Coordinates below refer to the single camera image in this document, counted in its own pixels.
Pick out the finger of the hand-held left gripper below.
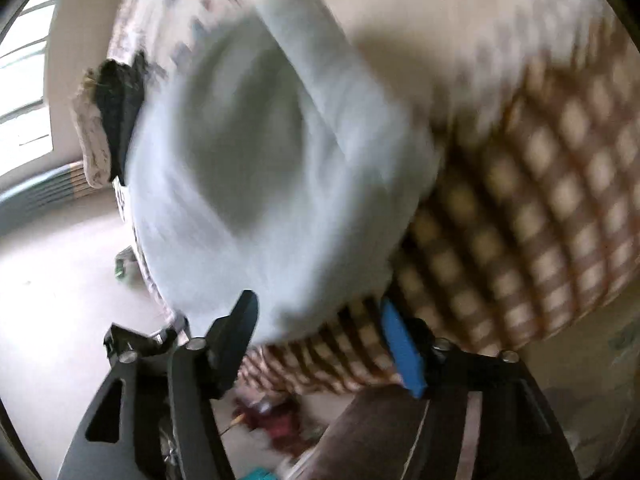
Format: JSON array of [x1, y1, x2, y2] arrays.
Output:
[[103, 324, 192, 361]]

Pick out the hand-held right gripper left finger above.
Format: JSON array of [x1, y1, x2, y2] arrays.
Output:
[[56, 290, 259, 480]]

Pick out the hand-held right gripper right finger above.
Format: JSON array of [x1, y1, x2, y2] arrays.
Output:
[[381, 300, 581, 480]]

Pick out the pale grey pants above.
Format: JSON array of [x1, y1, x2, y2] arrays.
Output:
[[122, 0, 443, 348]]

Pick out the small green object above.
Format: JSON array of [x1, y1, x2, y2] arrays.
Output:
[[115, 247, 136, 278]]

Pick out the red object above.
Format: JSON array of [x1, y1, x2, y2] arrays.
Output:
[[232, 392, 306, 453]]

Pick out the dark brown cloth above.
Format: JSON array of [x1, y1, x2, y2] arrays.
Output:
[[292, 385, 481, 480]]

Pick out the beige patterned cloth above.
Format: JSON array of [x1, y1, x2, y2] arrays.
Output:
[[72, 67, 113, 188]]

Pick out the brown checkered blanket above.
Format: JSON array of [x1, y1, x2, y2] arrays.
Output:
[[107, 0, 640, 396]]

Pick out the black cloth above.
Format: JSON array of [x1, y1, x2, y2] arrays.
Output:
[[95, 52, 166, 186]]

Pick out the window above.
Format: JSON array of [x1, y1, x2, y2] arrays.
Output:
[[0, 0, 63, 176]]

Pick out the wall radiator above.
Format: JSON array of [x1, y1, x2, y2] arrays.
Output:
[[0, 160, 96, 233]]

